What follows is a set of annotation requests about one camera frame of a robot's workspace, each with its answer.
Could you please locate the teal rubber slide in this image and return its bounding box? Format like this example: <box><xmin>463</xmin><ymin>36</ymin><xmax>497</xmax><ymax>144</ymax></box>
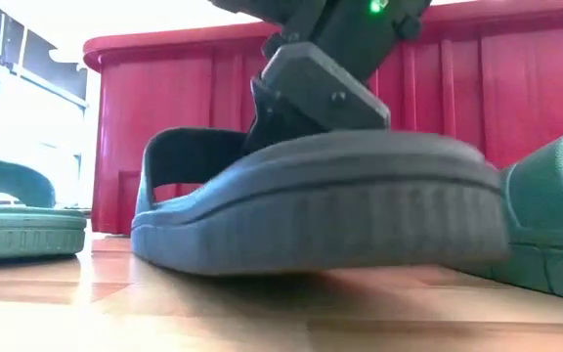
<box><xmin>0</xmin><ymin>155</ymin><xmax>88</xmax><ymax>263</ymax></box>
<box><xmin>456</xmin><ymin>125</ymin><xmax>563</xmax><ymax>307</ymax></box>

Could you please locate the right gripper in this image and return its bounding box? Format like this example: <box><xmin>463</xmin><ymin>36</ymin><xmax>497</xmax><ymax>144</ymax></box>
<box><xmin>239</xmin><ymin>33</ymin><xmax>392</xmax><ymax>155</ymax></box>

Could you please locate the red plastic bin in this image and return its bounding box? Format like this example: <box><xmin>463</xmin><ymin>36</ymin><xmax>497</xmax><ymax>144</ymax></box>
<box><xmin>81</xmin><ymin>0</ymin><xmax>563</xmax><ymax>236</ymax></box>

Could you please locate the grey rubber slide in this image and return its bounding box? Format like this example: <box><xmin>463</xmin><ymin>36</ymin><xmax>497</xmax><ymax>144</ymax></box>
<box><xmin>129</xmin><ymin>125</ymin><xmax>512</xmax><ymax>278</ymax></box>

